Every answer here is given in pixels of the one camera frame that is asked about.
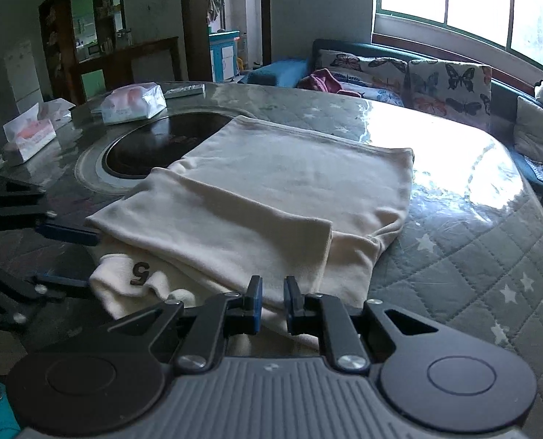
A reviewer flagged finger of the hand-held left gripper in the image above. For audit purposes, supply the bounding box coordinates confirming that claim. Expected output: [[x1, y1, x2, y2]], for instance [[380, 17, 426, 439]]
[[0, 254, 95, 329], [0, 178, 101, 248]]

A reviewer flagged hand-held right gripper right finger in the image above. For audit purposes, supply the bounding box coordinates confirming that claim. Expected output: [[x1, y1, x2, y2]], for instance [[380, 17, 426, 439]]
[[283, 275, 441, 373]]

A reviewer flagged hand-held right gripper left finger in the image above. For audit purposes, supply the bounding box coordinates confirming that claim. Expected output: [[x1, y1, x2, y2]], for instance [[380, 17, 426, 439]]
[[107, 275, 264, 373]]

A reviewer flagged cream garment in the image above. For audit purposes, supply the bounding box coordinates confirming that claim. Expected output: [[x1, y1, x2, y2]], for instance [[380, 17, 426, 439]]
[[85, 115, 415, 354]]

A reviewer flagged white tissue box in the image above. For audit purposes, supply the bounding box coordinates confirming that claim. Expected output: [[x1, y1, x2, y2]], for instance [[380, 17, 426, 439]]
[[1, 102, 71, 166]]

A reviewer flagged black round table inset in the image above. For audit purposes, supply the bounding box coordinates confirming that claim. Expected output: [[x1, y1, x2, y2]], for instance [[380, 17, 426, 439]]
[[75, 105, 259, 194]]

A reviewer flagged pink tissue pack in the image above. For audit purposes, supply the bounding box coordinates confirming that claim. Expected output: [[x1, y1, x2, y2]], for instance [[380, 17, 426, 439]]
[[101, 82, 167, 125]]

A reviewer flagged white refrigerator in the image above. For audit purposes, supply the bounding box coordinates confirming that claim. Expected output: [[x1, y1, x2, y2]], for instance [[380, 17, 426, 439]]
[[3, 40, 44, 107]]

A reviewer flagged dark wooden sideboard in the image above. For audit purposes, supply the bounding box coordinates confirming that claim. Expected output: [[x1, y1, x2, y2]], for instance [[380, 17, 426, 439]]
[[69, 37, 183, 105]]

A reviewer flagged grey remote control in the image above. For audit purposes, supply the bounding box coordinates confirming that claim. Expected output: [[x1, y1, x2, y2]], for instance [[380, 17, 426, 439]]
[[163, 84, 206, 100]]

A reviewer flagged dark wooden shelf cabinet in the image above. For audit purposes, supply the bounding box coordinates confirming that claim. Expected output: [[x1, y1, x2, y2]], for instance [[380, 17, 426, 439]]
[[38, 0, 127, 107]]

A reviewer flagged magenta cloth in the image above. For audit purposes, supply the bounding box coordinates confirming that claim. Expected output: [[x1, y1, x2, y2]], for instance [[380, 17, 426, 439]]
[[297, 68, 362, 98]]

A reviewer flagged blue sofa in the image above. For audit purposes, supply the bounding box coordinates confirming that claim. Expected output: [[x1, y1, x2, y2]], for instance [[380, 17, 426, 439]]
[[245, 39, 543, 220]]

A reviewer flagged blue cabinet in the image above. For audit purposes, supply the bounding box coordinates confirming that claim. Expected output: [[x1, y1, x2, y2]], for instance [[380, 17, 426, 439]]
[[208, 30, 241, 84]]

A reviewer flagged butterfly print pillow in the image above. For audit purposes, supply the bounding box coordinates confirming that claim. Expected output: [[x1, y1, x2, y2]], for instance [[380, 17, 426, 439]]
[[319, 49, 410, 107], [407, 59, 494, 132]]

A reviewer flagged grey pillow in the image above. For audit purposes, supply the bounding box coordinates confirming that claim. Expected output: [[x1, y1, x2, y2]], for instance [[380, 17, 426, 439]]
[[513, 96, 543, 168]]

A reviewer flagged dark wooden door frame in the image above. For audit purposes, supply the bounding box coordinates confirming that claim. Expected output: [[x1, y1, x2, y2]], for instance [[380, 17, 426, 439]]
[[179, 0, 272, 84]]

